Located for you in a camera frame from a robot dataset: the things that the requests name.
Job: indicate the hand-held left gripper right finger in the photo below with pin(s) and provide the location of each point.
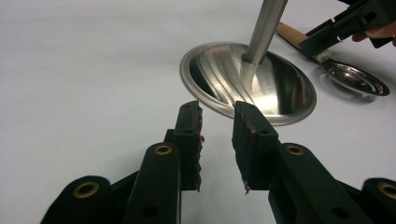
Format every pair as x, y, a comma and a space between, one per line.
258, 155

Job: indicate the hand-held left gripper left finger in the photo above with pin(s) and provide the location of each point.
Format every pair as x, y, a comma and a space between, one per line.
186, 155

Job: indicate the steel utensil rack stand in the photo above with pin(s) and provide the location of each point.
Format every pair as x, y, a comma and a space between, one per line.
274, 87

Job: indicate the white work mat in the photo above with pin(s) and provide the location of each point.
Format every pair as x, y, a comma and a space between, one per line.
77, 77

